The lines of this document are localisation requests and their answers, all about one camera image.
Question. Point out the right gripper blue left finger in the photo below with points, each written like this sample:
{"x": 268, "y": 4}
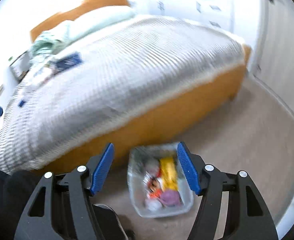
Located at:
{"x": 102, "y": 171}

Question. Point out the red snack wrapper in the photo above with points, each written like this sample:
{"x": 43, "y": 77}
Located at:
{"x": 154, "y": 188}

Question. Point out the light blue pillow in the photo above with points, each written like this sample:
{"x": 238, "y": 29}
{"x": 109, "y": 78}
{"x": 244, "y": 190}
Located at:
{"x": 97, "y": 19}

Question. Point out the green floral quilt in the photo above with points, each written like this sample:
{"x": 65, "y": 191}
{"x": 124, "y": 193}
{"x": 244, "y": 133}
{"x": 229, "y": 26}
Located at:
{"x": 48, "y": 43}

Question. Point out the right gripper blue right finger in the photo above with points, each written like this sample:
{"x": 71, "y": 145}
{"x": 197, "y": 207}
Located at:
{"x": 248, "y": 216}

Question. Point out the blue milk carton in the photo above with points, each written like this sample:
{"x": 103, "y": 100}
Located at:
{"x": 68, "y": 62}

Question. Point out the beige room door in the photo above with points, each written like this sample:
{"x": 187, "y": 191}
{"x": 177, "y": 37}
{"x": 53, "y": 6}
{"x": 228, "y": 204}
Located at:
{"x": 275, "y": 50}

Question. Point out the person leg black trousers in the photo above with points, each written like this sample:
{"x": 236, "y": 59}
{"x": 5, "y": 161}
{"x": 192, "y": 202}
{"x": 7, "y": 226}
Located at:
{"x": 15, "y": 191}

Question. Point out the black bedside trolley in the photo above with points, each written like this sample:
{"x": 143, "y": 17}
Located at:
{"x": 20, "y": 65}

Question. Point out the white built-in wardrobe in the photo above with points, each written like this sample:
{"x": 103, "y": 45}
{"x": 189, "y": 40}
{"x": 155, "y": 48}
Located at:
{"x": 218, "y": 13}

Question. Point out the wooden bed frame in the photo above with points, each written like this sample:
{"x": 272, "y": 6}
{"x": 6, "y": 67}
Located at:
{"x": 149, "y": 119}

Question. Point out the lined trash bin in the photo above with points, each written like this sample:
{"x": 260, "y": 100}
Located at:
{"x": 144, "y": 164}

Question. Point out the yellow snack bag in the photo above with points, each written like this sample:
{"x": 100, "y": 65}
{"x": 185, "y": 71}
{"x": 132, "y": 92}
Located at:
{"x": 168, "y": 174}

